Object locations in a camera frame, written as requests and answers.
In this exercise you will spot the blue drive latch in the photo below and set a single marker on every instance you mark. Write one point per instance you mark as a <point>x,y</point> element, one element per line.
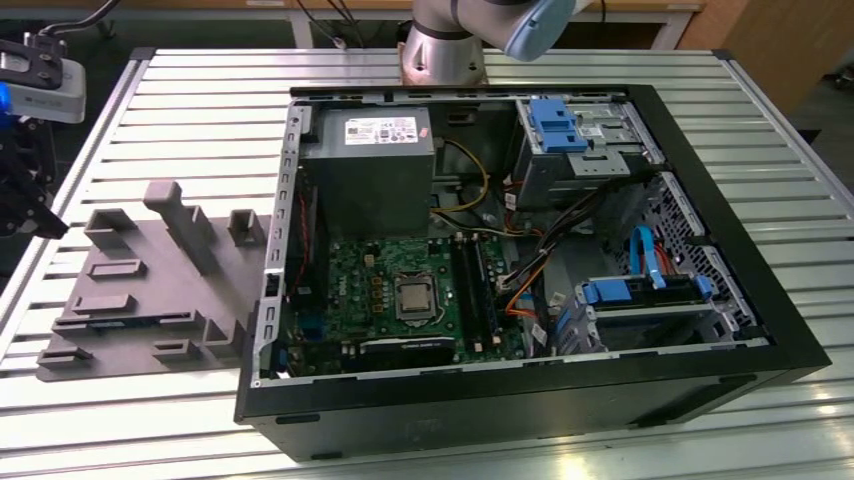
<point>554,130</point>

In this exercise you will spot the wooden cabinet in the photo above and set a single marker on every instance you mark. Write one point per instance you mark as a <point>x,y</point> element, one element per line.
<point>781,45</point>

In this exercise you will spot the hard disk in blue carrier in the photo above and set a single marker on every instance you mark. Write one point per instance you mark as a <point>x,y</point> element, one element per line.
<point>607,292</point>

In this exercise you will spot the black graphics card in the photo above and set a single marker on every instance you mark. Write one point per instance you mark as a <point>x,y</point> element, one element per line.
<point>400,355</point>

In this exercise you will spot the black PC case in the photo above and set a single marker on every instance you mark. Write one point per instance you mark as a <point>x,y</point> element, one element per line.
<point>467,415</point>

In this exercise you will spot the green motherboard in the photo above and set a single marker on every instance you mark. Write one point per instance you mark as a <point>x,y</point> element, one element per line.
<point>347,280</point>

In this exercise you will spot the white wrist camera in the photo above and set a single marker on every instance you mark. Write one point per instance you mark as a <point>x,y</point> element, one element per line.
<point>60,100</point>

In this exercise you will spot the black case fan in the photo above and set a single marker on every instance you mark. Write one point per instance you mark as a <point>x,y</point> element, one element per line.
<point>322,270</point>

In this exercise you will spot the silver CPU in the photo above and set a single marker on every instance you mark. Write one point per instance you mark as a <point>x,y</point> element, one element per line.
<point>415,298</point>

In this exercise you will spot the metal disk bay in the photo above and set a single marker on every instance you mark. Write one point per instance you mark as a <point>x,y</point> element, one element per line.
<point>657,312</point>

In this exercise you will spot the grey power supply unit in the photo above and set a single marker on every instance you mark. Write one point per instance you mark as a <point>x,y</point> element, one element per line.
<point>374,190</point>

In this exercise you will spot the white desk frame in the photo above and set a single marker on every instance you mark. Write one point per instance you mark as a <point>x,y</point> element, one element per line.
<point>675,30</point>

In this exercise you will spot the blue RAM stick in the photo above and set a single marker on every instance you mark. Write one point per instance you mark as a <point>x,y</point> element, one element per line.
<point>489,300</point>
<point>110,324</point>

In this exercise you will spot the metal drive cage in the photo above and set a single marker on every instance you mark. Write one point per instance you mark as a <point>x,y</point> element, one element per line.
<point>594,167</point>

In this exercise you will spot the grey parts rack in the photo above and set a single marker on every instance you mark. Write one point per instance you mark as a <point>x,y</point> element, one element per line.
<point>154,300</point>

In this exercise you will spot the black CPU socket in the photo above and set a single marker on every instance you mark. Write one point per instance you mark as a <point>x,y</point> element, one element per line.
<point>415,276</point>

